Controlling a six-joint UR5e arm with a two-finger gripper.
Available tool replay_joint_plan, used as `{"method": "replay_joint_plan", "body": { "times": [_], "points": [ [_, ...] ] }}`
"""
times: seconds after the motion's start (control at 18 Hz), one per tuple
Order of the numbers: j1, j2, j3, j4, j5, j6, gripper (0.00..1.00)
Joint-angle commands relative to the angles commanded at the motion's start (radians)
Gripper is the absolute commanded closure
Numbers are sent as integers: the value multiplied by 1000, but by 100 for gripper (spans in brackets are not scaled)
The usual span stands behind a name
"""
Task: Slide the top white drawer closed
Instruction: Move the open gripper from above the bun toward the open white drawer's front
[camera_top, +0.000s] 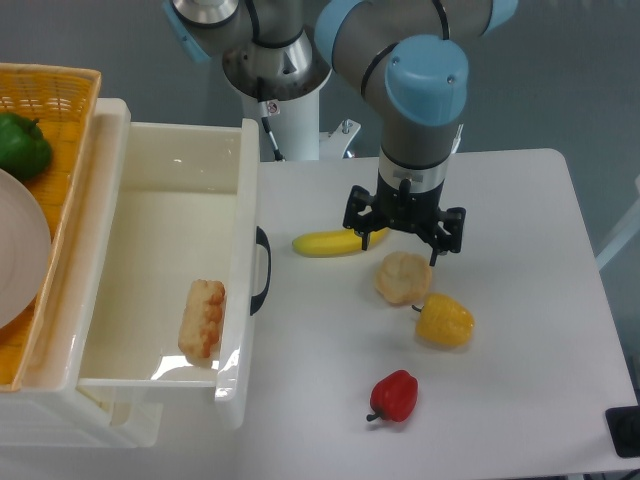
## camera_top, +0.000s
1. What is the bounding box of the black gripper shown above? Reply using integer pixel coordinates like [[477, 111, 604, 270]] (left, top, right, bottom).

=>
[[343, 171, 466, 266]]

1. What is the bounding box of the white drawer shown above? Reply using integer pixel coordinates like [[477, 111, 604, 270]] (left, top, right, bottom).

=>
[[78, 120, 270, 430]]

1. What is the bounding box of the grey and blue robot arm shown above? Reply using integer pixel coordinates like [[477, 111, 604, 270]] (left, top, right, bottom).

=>
[[163, 1, 518, 256]]

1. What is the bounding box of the white plastic drawer cabinet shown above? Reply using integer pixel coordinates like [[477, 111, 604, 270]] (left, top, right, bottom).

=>
[[1, 98, 162, 448]]

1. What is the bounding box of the round bread roll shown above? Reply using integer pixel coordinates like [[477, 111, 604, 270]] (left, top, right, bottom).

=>
[[374, 251, 432, 305]]

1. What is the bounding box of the yellow banana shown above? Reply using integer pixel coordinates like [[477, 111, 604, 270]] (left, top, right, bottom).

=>
[[292, 229, 363, 258]]

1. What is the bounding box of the yellow bell pepper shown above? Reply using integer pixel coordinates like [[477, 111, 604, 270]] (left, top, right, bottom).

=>
[[411, 293, 475, 348]]

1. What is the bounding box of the red bell pepper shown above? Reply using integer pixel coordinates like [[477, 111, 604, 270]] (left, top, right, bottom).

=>
[[366, 370, 418, 423]]

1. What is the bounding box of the long toasted bread piece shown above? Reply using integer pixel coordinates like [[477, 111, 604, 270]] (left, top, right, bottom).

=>
[[178, 279, 226, 361]]

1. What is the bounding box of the black device at table edge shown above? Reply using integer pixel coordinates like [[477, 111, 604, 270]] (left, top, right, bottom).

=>
[[605, 406, 640, 458]]

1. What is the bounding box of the yellow woven basket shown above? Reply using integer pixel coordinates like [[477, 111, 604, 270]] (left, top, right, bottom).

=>
[[1, 63, 102, 393]]

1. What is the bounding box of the beige round plate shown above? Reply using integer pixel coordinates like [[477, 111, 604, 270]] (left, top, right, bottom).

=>
[[1, 171, 51, 327]]

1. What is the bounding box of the green bell pepper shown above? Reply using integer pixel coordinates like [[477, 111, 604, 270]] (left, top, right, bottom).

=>
[[1, 112, 53, 181]]

